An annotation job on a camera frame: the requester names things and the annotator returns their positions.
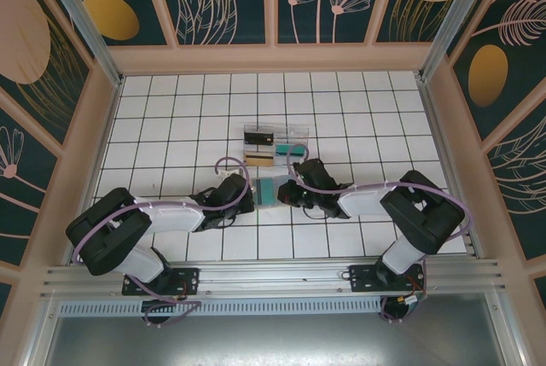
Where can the aluminium table edge rail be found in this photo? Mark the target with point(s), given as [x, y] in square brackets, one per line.
[445, 170]
[94, 170]

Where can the teal card in organizer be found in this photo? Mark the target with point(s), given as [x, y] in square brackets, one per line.
[281, 150]

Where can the grey metal panel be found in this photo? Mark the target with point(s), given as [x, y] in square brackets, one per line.
[277, 340]

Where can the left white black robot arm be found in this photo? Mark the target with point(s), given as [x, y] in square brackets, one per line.
[170, 216]

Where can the teal card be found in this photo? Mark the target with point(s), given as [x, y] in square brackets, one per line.
[268, 193]
[281, 150]

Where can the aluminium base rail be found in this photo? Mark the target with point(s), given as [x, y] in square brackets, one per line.
[277, 276]

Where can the beige leather card holder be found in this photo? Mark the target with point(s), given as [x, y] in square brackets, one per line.
[258, 199]

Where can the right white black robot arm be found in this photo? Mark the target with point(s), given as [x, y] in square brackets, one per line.
[362, 204]

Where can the clear acrylic card organizer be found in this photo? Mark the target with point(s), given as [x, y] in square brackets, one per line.
[294, 131]

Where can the gold card with black stripe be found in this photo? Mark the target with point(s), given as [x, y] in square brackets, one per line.
[258, 161]

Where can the aluminium frame post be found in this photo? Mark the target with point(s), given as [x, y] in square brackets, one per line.
[83, 20]
[458, 20]

